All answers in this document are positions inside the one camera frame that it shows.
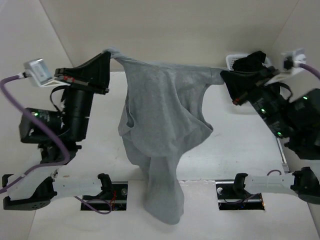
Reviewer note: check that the grey tank top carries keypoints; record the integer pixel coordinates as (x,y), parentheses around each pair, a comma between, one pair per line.
(162,119)

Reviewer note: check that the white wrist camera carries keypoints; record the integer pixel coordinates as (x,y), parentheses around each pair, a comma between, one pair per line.
(38,73)
(290,67)

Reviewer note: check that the black tank top in basket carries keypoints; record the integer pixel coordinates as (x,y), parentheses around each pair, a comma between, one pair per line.
(251,63)

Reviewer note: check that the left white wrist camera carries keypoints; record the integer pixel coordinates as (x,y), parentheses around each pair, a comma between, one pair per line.
(38,73)

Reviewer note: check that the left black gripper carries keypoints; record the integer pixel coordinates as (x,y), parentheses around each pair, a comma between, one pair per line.
(97,74)

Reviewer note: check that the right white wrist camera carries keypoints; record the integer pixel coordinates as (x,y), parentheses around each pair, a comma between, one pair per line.
(290,67)

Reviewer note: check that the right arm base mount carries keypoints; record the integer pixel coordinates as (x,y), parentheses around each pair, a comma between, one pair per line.
(229,200)

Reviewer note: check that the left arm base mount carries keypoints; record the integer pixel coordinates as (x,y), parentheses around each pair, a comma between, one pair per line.
(115,200)

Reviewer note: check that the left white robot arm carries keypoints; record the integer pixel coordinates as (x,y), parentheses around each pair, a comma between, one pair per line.
(57,134)

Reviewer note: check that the white plastic basket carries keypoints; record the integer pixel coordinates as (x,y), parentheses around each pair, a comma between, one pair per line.
(231,58)

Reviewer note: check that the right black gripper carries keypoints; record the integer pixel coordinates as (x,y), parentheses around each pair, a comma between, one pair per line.
(239,83)

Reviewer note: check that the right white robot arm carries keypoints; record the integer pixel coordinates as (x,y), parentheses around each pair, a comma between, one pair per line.
(297,122)

